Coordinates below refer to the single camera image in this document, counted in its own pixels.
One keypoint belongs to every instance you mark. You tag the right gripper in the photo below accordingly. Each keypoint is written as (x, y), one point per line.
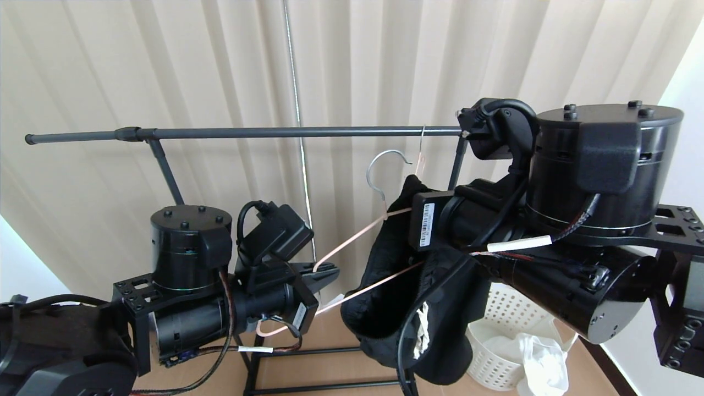
(605, 297)

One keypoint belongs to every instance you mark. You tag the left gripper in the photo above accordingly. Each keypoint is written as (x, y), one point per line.
(220, 319)

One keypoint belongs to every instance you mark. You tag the pink clothes hanger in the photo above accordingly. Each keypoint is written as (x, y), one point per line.
(421, 162)
(341, 250)

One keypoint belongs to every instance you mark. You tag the black shorts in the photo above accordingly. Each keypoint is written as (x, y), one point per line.
(385, 297)

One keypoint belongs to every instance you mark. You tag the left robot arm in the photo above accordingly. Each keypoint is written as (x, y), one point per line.
(187, 247)

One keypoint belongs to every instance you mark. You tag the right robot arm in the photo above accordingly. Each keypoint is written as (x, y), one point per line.
(605, 165)

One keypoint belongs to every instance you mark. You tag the white laundry basket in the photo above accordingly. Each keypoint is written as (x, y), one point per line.
(503, 313)

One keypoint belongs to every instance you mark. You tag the black clothes rack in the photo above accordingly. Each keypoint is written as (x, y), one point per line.
(247, 132)

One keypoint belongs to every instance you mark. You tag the white garment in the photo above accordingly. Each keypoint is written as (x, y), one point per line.
(542, 363)

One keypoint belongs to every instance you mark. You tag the beige curtain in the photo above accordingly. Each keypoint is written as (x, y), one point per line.
(165, 66)

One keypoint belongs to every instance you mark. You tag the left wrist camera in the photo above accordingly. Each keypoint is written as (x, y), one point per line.
(280, 231)

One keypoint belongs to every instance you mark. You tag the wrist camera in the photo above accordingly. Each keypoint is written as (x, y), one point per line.
(495, 137)
(280, 231)

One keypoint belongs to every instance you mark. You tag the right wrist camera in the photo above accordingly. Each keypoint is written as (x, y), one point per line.
(495, 137)

